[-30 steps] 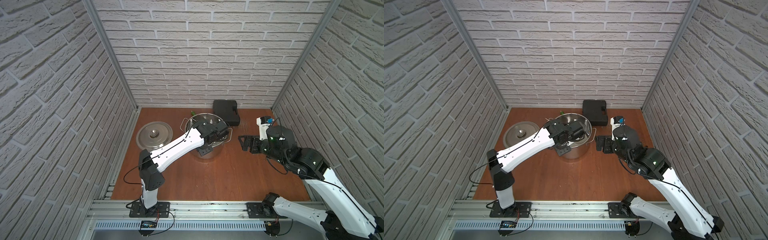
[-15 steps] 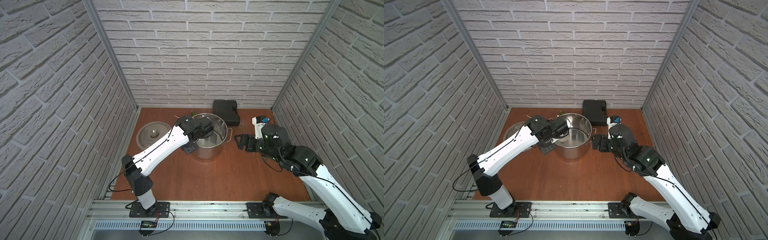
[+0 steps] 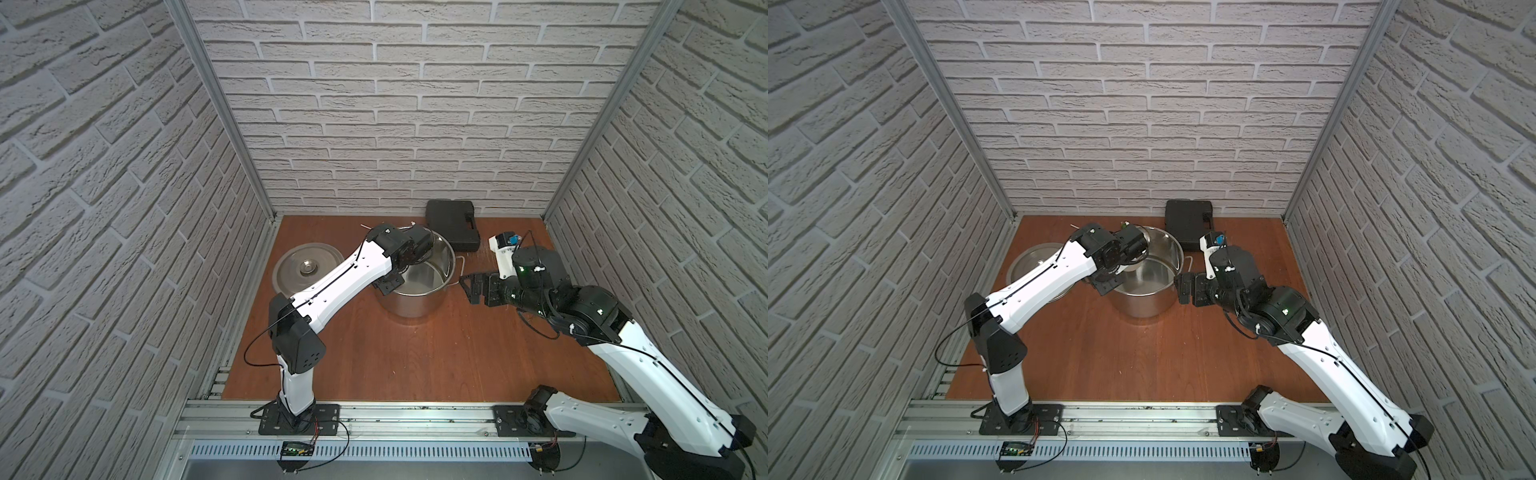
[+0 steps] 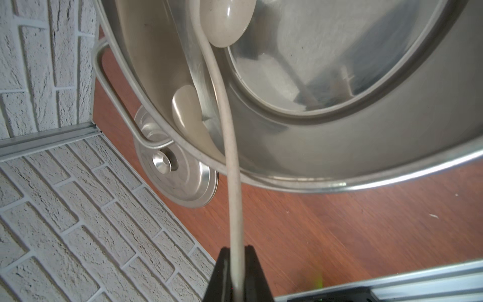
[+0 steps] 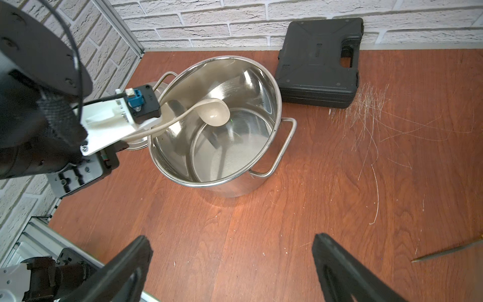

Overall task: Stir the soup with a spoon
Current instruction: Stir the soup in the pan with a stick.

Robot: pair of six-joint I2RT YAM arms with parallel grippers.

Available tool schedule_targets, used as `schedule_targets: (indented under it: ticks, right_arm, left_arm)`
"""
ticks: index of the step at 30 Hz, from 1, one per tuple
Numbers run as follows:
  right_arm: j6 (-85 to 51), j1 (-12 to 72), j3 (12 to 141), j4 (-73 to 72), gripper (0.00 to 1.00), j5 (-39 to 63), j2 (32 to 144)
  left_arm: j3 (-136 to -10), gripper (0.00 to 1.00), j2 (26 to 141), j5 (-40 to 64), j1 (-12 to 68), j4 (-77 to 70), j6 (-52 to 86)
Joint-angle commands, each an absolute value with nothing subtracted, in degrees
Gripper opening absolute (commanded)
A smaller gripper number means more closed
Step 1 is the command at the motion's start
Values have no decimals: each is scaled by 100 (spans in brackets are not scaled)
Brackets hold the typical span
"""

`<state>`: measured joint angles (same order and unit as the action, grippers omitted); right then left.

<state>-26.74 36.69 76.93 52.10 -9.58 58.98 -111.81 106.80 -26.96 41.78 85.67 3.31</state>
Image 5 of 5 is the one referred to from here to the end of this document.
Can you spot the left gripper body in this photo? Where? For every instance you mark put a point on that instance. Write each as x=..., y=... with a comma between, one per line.
x=92, y=169

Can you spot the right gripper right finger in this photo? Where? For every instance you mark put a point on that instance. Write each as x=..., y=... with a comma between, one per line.
x=343, y=278

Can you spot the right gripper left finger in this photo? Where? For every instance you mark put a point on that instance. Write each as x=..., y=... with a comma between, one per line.
x=122, y=279

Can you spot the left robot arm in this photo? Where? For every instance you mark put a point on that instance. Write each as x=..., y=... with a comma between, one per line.
x=43, y=87

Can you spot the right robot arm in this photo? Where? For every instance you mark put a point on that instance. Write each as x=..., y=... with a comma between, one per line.
x=73, y=278

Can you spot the black plastic tool case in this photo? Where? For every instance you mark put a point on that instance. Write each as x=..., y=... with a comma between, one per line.
x=318, y=63

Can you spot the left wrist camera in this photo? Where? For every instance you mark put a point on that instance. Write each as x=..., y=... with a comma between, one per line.
x=109, y=122

